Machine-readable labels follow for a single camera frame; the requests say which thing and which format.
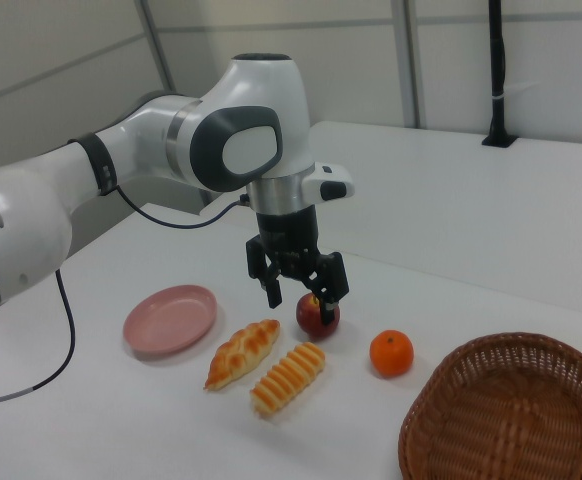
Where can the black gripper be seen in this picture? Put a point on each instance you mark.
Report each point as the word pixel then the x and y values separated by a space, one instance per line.
pixel 288 235

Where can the red toy apple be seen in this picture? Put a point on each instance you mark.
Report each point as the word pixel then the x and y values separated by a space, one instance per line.
pixel 311 320

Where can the braided toy bread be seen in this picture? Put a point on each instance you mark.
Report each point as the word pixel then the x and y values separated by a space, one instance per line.
pixel 243 352

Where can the striped toy bread roll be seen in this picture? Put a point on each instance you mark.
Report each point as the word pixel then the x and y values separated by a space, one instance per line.
pixel 288 377

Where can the toy orange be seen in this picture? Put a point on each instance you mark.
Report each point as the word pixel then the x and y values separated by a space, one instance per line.
pixel 391 355

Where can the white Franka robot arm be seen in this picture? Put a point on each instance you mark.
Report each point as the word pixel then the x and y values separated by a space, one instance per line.
pixel 251 100

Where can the pink plate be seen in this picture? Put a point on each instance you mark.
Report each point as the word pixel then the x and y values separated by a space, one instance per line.
pixel 171 322

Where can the brown woven basket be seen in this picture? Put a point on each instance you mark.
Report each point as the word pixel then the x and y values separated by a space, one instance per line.
pixel 496 425

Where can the black pole with base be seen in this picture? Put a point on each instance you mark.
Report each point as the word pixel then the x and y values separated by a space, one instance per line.
pixel 497 75

